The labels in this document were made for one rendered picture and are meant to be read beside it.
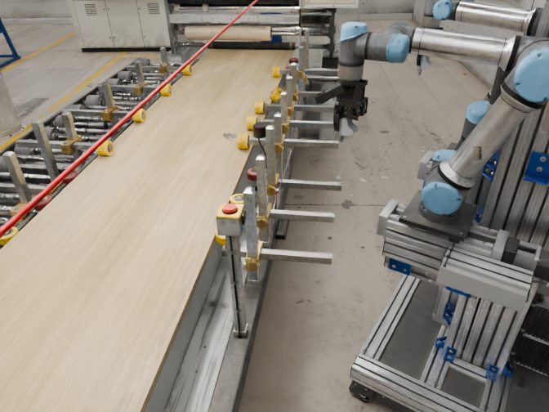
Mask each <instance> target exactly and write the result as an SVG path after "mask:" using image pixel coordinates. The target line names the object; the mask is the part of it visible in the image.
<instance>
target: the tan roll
mask: <svg viewBox="0 0 549 412"><path fill-rule="evenodd" d="M224 28H225V26H220V25H187V26H186V27H185V30H176V34H185V37H186V39H187V40H211V39H213V38H214V37H215V36H216V35H217V34H218V33H219V32H221V31H222V30H223V29H224ZM272 36H299V32H278V31H271V26H230V27H229V28H228V29H227V30H226V31H225V32H224V33H223V34H221V35H220V36H219V37H218V38H217V39H216V40H248V41H271V40H272Z"/></svg>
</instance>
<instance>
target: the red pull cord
mask: <svg viewBox="0 0 549 412"><path fill-rule="evenodd" d="M257 1H258V0H255V1H254V2H253V3H252V4H251V5H249V6H248V7H247V8H246V9H245V10H244V11H243V12H241V13H240V14H239V15H238V16H237V17H236V18H235V19H233V20H232V21H231V22H230V23H229V24H228V25H227V26H226V27H225V28H224V29H223V30H222V31H221V32H219V33H218V34H217V35H216V36H215V37H214V38H213V39H211V40H210V41H209V42H208V43H207V44H206V45H205V46H203V47H202V48H201V49H200V50H199V51H198V52H196V53H195V54H194V55H193V56H192V57H191V58H190V59H189V60H187V61H186V62H185V63H184V64H183V66H181V67H180V68H179V69H178V70H177V71H176V72H175V73H173V74H172V75H171V76H170V77H169V78H168V79H166V80H165V81H164V82H163V83H162V84H161V85H160V86H159V87H157V88H156V89H155V90H154V91H153V92H152V93H150V94H149V95H148V96H147V97H146V98H145V99H144V100H143V101H142V102H141V103H140V104H139V105H138V106H137V107H135V108H134V109H133V110H132V111H131V112H130V113H129V114H127V115H126V116H125V117H124V118H123V119H122V120H120V121H119V122H118V123H117V124H116V125H115V126H114V127H112V128H111V129H110V130H109V131H108V132H107V133H106V134H105V135H104V136H103V137H102V138H101V139H100V140H99V141H97V142H96V143H95V144H94V145H93V146H92V147H90V148H89V149H88V150H87V151H86V152H85V153H84V154H82V155H81V156H80V157H79V158H78V159H77V160H76V161H74V162H73V163H72V164H71V165H70V166H69V167H68V168H66V169H65V170H64V171H63V172H62V173H61V174H60V175H59V176H58V177H57V178H56V179H55V180H54V181H52V182H51V183H50V184H49V185H48V186H47V187H46V188H44V189H43V190H42V191H41V192H40V193H39V194H38V195H36V196H35V197H34V198H33V199H32V200H31V201H30V202H28V203H27V204H26V205H25V206H24V207H23V208H22V209H21V210H20V211H19V212H18V213H17V214H16V215H14V216H13V217H12V218H11V219H10V220H9V221H8V222H6V223H5V224H4V225H3V226H2V227H1V228H0V238H1V237H2V236H3V235H5V234H6V233H7V232H8V231H9V230H10V229H11V228H12V227H13V226H14V225H15V224H16V223H17V222H18V221H19V220H20V219H21V218H22V217H24V216H25V215H26V214H27V213H28V212H29V211H30V210H31V209H32V208H33V207H35V206H36V205H37V204H38V203H39V202H40V201H41V200H42V199H43V198H44V197H46V196H47V195H48V194H49V193H50V192H51V191H52V190H53V189H54V188H55V187H57V186H58V185H59V184H60V183H61V182H62V181H63V180H64V179H65V178H66V177H67V176H68V175H69V174H70V173H71V172H72V171H73V170H74V169H75V168H77V167H78V166H79V165H80V164H81V163H82V162H83V161H84V160H85V159H87V158H88V157H89V156H90V155H91V154H92V153H93V152H94V151H95V150H96V149H98V148H99V147H100V146H101V145H102V144H103V143H104V142H105V141H106V140H107V139H109V138H110V137H111V136H112V135H113V134H114V133H115V132H116V131H117V130H118V129H120V128H121V127H122V126H123V125H124V124H125V123H126V122H127V121H128V120H129V119H130V118H131V117H132V116H133V115H134V114H135V113H136V112H137V111H138V110H140V109H141V108H142V107H143V106H144V105H145V104H146V103H147V102H148V101H150V100H151V99H152V98H153V97H154V96H155V95H156V94H157V93H158V92H159V91H161V90H162V89H163V88H164V87H165V86H166V85H167V84H168V83H169V82H171V81H172V80H173V79H174V78H175V77H176V76H177V75H178V74H179V73H180V72H181V71H182V70H183V69H184V68H185V67H186V66H187V65H188V64H189V63H190V62H192V61H193V60H194V59H195V58H196V57H197V56H198V55H199V54H200V53H201V52H203V51H204V50H205V49H206V48H207V47H208V46H209V45H210V44H211V43H213V42H214V41H215V40H216V39H217V38H218V37H219V36H220V35H221V34H223V33H224V32H225V31H226V30H227V29H228V28H229V27H230V26H231V25H232V24H233V23H234V22H235V21H236V20H237V19H238V18H239V17H240V16H241V15H242V14H244V13H245V12H246V11H247V10H248V9H249V8H250V7H251V6H252V5H253V4H255V3H256V2H257Z"/></svg>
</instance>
